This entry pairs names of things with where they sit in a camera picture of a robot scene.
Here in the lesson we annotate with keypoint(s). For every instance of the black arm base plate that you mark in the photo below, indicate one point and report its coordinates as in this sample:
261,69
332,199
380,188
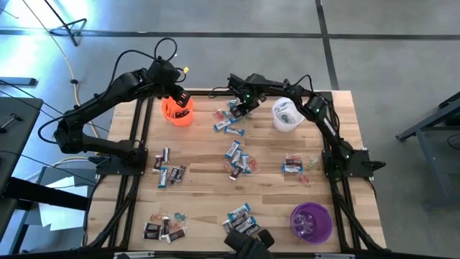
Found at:
115,167
359,163

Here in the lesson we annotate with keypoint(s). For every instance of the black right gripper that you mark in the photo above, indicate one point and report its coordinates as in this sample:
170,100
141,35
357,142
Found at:
248,90

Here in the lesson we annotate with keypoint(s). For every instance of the red gummy candy packet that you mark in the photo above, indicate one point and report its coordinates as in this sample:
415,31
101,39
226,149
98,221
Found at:
219,114
253,164
304,179
179,225
294,156

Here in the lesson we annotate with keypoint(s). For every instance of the orange plastic bucket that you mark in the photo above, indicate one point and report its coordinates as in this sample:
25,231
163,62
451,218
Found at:
169,115

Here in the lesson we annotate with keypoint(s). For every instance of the grey metal bar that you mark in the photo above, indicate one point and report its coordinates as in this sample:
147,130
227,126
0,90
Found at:
18,81

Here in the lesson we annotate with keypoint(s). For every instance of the black table beam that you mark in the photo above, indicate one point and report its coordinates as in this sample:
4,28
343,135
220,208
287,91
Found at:
43,196

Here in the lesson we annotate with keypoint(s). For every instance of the white papers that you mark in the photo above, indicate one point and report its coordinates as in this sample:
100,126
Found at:
61,216

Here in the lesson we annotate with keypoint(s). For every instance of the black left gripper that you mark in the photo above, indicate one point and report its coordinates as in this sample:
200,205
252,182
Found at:
163,77

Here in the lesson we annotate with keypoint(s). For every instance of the black aluminium table frame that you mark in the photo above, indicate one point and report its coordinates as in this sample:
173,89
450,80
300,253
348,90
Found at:
201,93

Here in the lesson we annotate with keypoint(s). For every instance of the purple plastic bowl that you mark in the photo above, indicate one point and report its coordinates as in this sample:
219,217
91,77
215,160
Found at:
320,234

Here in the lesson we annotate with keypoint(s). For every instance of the black tool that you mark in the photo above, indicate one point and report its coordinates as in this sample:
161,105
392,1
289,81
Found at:
10,120

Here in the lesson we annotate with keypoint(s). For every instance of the black side table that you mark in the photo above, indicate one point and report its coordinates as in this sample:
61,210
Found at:
18,144

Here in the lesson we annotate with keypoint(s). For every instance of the silver bracket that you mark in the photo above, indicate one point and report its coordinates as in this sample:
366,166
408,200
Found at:
138,255
334,256

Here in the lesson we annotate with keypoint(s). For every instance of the orange gummy candy packet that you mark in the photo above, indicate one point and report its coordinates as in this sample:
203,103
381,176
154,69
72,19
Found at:
228,167
157,217

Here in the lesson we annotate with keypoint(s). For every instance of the teal gummy candy packet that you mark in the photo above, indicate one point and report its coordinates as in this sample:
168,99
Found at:
227,115

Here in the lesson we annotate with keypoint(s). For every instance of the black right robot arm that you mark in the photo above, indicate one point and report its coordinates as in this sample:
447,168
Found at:
332,133

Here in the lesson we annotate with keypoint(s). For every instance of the blue gummy candy packet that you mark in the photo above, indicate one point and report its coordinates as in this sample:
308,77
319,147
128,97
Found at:
232,103

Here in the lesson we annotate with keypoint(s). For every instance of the white jack-o-lantern bucket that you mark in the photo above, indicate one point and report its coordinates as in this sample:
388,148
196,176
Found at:
280,126

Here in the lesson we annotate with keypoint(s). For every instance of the green gummy candy packet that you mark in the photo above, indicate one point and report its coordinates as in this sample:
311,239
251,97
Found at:
312,162
285,118
179,216

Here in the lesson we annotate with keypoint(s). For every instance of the clear wrapped candy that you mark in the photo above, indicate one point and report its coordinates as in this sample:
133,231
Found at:
303,224

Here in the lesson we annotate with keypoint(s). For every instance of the black tripod stand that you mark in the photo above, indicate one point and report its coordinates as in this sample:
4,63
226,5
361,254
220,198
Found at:
64,28

